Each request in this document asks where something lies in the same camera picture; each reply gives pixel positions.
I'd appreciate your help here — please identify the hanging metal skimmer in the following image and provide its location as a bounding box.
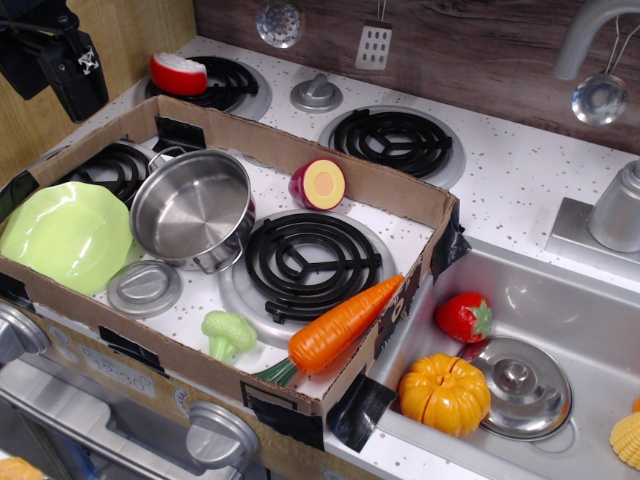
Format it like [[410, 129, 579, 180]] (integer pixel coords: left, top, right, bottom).
[[255, 1, 305, 49]]

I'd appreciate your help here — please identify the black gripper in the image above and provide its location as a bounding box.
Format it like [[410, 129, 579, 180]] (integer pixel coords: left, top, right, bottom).
[[1, 9, 109, 123]]

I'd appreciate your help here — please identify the red halved toy apple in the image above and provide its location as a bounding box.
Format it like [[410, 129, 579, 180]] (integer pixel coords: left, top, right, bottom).
[[150, 52, 208, 96]]

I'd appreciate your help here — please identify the grey stove knob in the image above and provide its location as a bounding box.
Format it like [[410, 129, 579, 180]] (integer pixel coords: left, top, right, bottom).
[[290, 74, 343, 114], [107, 260, 182, 318]]

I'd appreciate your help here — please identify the red toy strawberry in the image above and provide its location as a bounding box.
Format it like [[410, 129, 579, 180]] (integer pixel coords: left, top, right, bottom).
[[435, 292, 493, 343]]

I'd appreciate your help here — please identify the back left black burner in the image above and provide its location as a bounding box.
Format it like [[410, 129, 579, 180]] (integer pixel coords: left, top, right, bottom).
[[142, 56, 260, 112]]

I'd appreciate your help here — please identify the silver toy sink basin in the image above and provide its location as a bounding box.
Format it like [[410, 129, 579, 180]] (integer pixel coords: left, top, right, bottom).
[[371, 241, 639, 479]]

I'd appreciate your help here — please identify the silver toy faucet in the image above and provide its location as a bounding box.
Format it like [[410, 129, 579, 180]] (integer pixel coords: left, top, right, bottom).
[[546, 1, 639, 271]]

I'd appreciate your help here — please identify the front right black burner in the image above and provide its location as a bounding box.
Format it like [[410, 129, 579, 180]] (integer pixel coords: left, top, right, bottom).
[[244, 210, 393, 324]]

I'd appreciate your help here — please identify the hanging metal spatula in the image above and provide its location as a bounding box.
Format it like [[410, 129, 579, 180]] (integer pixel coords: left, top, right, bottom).
[[354, 0, 393, 71]]

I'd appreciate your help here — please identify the grey back stove knob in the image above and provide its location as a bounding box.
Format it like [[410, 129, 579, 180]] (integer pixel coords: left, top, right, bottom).
[[290, 74, 343, 114]]

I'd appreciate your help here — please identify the black burner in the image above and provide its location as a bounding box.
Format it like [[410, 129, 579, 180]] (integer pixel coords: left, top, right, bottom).
[[142, 56, 260, 112], [58, 142, 150, 208], [328, 108, 453, 178], [244, 210, 393, 324]]

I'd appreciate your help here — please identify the light green plastic plate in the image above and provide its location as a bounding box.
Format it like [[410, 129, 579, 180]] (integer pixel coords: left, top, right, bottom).
[[1, 181, 133, 295]]

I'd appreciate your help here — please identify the front left black burner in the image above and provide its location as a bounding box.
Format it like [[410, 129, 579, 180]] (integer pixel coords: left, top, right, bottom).
[[58, 142, 150, 208]]

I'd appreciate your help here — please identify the hanging metal ladle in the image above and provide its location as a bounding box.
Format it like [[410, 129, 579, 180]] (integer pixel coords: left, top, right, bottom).
[[571, 18, 639, 126]]

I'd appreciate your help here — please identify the grey front stove knob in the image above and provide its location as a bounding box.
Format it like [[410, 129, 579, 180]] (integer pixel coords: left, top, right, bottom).
[[107, 260, 182, 318]]

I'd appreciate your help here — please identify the cardboard fence box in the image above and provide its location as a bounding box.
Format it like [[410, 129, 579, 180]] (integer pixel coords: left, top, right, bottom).
[[1, 96, 470, 449]]

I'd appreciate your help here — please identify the orange toy carrot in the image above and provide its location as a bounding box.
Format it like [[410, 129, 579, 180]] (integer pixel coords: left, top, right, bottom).
[[255, 274, 404, 386]]

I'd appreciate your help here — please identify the yellow toy corn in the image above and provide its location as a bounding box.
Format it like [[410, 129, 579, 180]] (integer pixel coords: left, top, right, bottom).
[[609, 412, 640, 470]]

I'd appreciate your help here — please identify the grey left oven knob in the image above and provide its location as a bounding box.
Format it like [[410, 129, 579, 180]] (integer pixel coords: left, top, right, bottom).
[[0, 303, 51, 364]]

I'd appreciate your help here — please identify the orange toy pumpkin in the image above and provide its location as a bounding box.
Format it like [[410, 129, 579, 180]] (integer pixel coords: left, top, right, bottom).
[[398, 353, 492, 438]]

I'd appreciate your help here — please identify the silver oven door handle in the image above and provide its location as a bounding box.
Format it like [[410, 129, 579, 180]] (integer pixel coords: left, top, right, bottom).
[[1, 361, 220, 479]]

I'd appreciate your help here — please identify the grey oven knob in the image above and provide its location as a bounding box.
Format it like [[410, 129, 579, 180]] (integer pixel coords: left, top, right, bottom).
[[186, 401, 259, 470], [0, 303, 51, 364]]

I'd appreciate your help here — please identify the yellow toy at corner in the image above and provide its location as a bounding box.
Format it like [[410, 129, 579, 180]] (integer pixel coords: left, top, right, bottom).
[[0, 457, 44, 480]]

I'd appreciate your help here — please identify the purple halved toy fruit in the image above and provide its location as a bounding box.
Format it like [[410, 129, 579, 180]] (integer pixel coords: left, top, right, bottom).
[[288, 159, 346, 211]]

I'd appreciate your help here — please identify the grey right oven knob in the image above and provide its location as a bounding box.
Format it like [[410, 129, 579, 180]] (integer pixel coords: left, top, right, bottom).
[[186, 401, 259, 470]]

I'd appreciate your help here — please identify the green toy broccoli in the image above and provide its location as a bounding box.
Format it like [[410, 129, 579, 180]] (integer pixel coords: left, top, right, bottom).
[[201, 311, 257, 362]]

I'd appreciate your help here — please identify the back right black burner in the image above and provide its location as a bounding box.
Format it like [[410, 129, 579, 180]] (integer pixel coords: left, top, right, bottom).
[[328, 108, 453, 178]]

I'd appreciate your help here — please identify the stainless steel pot lid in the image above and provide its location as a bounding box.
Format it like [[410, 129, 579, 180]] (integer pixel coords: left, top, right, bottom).
[[458, 336, 573, 442]]

